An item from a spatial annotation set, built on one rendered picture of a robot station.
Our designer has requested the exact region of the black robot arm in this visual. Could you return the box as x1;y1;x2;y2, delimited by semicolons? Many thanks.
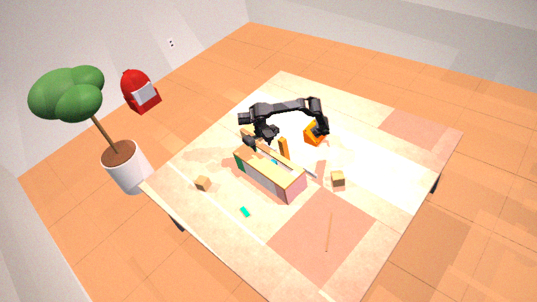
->
237;96;330;142

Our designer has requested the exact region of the small green block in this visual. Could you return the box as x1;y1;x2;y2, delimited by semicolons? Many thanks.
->
240;206;250;218

